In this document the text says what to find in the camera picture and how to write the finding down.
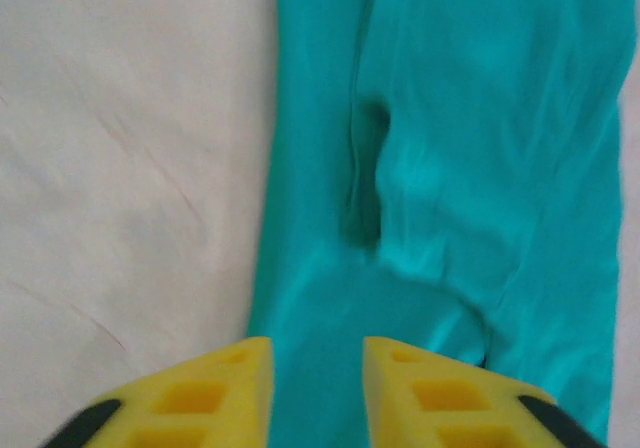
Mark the teal t-shirt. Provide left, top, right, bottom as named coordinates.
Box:
left=247, top=0, right=636, bottom=448

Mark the off-white table cover cloth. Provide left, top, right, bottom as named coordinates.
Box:
left=0, top=0, right=640, bottom=448

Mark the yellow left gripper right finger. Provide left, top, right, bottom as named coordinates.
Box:
left=362, top=336, right=609, bottom=448

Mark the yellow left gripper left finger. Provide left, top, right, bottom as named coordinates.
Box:
left=39, top=336, right=275, bottom=448

